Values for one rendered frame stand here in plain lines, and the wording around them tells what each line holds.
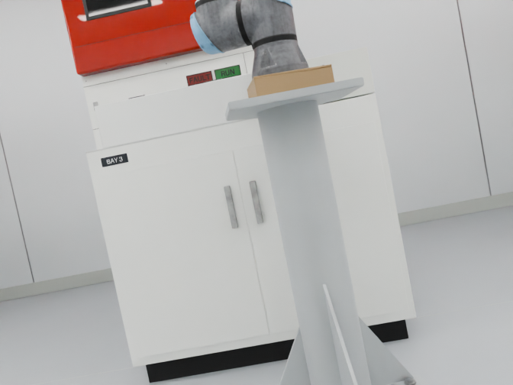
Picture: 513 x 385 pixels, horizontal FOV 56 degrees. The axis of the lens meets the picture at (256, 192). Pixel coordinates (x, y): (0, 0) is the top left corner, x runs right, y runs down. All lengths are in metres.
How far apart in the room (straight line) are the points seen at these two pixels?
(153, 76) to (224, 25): 1.04
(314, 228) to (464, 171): 2.78
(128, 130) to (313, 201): 0.71
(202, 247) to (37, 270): 2.77
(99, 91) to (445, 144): 2.54
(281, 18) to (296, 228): 0.52
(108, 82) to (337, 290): 1.52
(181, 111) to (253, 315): 0.71
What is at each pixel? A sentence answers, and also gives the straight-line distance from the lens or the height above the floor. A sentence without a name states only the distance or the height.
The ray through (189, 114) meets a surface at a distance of 1.59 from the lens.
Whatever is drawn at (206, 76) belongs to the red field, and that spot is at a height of 1.10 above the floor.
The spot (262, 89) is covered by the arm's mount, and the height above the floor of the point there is 0.84.
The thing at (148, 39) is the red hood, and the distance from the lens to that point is 2.28.
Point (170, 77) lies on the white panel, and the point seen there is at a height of 1.13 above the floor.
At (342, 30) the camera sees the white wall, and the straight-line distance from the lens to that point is 3.81.
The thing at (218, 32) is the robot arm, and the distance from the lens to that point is 1.30.
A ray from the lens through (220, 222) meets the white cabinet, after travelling 1.58.
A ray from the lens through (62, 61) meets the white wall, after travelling 4.11.
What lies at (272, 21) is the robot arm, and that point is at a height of 1.01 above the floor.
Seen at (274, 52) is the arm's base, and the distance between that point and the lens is 1.24.
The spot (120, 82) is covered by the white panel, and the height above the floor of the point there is 1.16.
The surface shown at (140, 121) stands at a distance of 1.63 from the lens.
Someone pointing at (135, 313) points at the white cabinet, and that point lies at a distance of 1.71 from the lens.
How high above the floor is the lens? 0.67
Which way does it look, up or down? 3 degrees down
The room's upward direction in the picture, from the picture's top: 11 degrees counter-clockwise
